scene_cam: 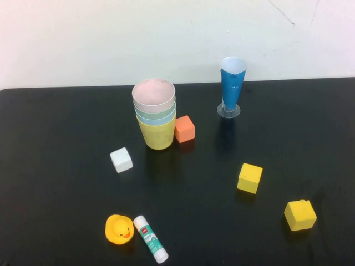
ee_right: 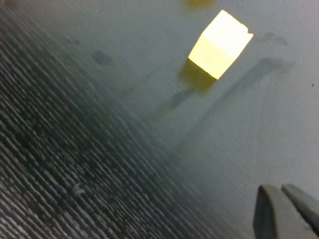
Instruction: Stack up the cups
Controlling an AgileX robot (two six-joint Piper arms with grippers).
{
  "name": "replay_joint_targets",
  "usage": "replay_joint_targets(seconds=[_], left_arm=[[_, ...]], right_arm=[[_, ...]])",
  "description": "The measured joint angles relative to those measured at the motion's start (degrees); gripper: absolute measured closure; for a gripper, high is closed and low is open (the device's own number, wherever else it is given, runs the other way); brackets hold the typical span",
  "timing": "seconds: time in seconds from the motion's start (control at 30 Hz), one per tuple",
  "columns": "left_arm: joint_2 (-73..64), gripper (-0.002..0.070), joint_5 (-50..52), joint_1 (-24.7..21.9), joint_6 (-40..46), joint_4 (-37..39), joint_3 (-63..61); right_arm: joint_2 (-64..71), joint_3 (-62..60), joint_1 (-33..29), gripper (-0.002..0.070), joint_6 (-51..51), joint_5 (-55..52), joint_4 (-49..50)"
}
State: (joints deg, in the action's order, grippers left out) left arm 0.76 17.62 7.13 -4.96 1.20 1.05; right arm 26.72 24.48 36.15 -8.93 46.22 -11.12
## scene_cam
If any orange cube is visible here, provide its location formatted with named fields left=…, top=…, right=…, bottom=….
left=174, top=115, right=196, bottom=144

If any yellow rubber duck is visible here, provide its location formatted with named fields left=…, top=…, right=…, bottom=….
left=104, top=214, right=136, bottom=246

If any pink cup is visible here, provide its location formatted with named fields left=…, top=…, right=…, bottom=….
left=131, top=78, right=176, bottom=114

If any yellow cube with chipped corner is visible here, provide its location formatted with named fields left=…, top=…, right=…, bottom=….
left=283, top=199, right=317, bottom=232

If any white cube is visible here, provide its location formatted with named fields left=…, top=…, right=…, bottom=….
left=109, top=146, right=134, bottom=174

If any light blue cup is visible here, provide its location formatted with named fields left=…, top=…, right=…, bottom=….
left=134, top=108, right=177, bottom=127

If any green cup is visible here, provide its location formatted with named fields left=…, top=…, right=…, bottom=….
left=133, top=99, right=177, bottom=120

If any white green glue stick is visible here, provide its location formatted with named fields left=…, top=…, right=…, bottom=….
left=133, top=215, right=169, bottom=265

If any yellow cup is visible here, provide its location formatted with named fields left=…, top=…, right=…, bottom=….
left=135, top=114, right=177, bottom=150

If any blue paper wrapped clear cylinder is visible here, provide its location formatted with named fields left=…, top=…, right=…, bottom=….
left=216, top=56, right=248, bottom=119

